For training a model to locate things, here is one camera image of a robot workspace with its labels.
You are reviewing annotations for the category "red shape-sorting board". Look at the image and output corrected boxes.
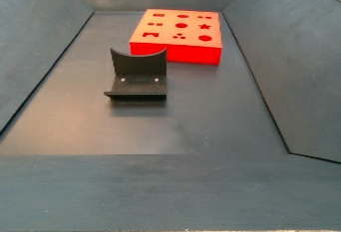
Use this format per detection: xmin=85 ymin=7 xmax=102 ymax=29
xmin=130 ymin=9 xmax=223 ymax=65

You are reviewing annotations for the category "black curved holder stand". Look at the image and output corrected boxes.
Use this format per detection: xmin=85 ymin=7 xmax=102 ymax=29
xmin=105 ymin=50 xmax=169 ymax=100

